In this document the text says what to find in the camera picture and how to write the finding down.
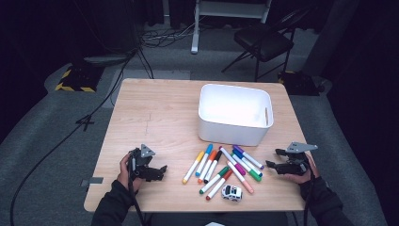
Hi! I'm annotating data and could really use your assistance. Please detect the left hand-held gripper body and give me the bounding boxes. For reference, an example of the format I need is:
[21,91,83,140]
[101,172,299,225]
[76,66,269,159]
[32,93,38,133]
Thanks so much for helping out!
[127,143,159,182]

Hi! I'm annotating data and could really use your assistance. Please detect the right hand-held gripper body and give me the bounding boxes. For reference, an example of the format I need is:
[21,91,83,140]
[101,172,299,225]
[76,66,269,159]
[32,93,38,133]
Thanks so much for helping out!
[279,141,318,176]

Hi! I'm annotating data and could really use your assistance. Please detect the bright green marker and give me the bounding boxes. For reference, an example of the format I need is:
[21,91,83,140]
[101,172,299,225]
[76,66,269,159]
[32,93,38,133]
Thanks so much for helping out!
[231,153,263,183]

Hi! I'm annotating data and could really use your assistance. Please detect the purple marker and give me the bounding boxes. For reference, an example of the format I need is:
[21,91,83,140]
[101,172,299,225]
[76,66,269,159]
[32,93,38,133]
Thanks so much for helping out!
[231,144,265,170]

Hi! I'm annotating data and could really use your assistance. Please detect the yellow marker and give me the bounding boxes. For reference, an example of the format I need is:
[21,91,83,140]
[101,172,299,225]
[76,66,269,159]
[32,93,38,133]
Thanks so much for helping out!
[182,151,205,185]

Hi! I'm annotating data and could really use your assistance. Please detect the salmon pink marker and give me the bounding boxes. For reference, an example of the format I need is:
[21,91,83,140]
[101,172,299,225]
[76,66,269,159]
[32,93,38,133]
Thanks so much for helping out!
[226,160,255,194]

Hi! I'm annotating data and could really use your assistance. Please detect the dark blue marker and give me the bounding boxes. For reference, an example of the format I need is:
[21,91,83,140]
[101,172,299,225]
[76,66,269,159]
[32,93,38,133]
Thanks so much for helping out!
[231,149,263,178]

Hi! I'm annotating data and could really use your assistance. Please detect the light blue marker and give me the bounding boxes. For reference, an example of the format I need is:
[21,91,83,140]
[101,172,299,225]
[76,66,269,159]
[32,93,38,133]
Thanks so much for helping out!
[195,143,214,177]

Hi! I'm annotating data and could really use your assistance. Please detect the magenta marker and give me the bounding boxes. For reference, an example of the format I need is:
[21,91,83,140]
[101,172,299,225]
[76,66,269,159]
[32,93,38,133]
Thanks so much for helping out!
[218,145,247,176]

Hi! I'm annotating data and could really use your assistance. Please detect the orange marker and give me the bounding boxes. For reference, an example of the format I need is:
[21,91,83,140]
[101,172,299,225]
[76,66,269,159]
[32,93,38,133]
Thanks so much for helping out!
[197,149,218,185]

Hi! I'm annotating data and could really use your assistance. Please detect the white toy car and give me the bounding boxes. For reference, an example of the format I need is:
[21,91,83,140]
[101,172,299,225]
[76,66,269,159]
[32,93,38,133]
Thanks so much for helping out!
[221,184,244,202]

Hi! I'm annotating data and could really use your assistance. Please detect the black marker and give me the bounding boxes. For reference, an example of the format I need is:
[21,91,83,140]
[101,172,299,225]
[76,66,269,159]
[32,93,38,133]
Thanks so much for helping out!
[203,150,223,185]

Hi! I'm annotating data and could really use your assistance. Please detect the dark green marker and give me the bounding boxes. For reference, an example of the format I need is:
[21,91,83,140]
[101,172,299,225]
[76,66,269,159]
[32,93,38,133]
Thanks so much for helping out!
[199,166,231,195]

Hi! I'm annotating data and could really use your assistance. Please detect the white plastic bin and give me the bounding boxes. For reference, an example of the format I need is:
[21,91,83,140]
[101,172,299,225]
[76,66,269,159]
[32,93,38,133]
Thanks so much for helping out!
[197,83,275,147]

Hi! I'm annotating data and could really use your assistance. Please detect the red marker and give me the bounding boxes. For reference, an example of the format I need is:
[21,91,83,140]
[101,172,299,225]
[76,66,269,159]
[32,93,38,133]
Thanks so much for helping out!
[205,169,234,202]

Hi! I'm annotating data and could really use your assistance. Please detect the person's right hand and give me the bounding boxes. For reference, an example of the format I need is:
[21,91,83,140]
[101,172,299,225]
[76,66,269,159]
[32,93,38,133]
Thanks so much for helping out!
[283,153,321,186]

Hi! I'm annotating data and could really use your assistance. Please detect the person's left hand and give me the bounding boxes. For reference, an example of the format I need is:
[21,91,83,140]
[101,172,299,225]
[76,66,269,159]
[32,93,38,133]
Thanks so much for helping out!
[117,153,144,192]

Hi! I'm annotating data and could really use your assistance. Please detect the grey tape piece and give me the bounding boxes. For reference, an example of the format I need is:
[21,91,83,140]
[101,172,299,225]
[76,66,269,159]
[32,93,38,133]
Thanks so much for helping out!
[80,176,104,188]

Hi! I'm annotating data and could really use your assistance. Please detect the yellow striped black base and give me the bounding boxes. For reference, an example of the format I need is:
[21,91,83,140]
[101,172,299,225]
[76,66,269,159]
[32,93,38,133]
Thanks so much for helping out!
[55,64,104,93]

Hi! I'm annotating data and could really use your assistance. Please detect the black folding chair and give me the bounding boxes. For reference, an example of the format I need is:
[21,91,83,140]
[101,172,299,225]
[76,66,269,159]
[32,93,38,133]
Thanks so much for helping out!
[220,8,311,83]

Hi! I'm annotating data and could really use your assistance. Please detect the grey stand base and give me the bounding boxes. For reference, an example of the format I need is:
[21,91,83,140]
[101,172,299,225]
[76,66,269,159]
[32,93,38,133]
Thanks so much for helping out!
[83,55,130,66]

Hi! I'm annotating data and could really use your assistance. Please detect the grey curtain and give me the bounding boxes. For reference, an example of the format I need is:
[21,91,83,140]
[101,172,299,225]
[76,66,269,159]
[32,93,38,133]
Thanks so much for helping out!
[302,0,360,76]

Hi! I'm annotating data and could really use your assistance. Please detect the white metal stand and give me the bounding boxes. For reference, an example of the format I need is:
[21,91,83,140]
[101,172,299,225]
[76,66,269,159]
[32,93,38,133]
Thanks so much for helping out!
[190,0,273,55]

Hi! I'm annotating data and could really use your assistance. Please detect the left hand-held gripper cable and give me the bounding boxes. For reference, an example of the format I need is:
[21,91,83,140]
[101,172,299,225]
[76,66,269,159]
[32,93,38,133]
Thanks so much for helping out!
[126,153,147,226]

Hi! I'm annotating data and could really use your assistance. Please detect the hand-held gripper cable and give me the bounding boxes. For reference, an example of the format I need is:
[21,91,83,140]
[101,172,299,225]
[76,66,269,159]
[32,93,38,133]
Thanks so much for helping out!
[126,153,147,226]
[302,169,316,226]

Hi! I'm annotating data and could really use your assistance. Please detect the right hand-held gripper cable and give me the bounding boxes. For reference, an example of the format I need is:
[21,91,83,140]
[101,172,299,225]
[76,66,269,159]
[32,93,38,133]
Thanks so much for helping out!
[302,169,316,226]

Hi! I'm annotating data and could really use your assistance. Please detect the long black floor cable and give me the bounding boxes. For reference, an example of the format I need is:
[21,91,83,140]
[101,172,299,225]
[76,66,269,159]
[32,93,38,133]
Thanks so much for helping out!
[8,46,139,226]

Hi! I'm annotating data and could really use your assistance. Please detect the short black floor cable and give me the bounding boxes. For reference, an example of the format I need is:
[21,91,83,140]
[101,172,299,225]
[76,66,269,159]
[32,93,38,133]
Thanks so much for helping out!
[136,46,155,80]

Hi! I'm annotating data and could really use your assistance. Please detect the bundle of floor cables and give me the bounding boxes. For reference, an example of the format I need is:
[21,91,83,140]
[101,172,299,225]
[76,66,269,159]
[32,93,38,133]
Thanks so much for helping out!
[139,18,201,50]

